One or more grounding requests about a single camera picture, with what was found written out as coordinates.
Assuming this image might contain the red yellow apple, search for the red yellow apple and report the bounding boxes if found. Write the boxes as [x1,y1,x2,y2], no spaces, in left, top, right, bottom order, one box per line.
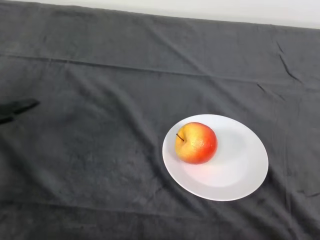
[174,121,218,165]

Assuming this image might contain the white round plate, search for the white round plate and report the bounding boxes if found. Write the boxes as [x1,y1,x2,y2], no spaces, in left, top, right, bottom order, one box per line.
[162,114,269,202]

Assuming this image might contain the black cloth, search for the black cloth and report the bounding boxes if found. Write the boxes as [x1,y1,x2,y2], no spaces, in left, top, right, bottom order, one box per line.
[0,0,320,240]

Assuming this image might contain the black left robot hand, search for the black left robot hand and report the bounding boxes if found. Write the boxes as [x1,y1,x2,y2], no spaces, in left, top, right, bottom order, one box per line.
[0,98,41,125]

